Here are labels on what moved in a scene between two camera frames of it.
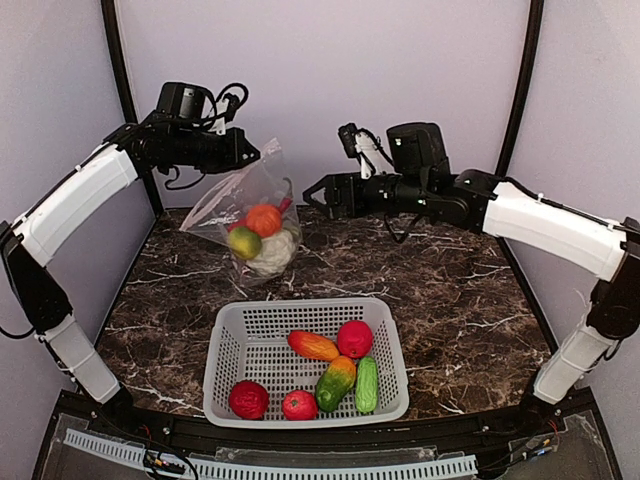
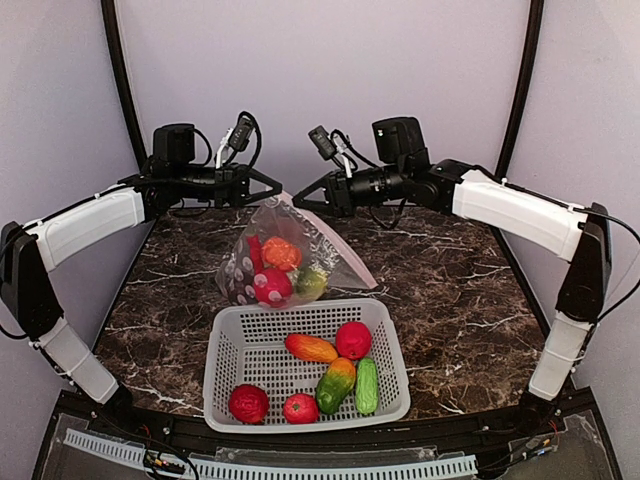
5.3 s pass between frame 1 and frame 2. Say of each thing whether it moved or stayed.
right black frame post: stayed
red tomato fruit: stayed
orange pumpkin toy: moved
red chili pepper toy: moved
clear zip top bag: moved
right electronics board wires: stayed
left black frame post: stayed
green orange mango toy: stayed
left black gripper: moved
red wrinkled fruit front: stayed
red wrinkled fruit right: stayed
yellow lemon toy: moved
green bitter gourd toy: stayed
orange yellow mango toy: stayed
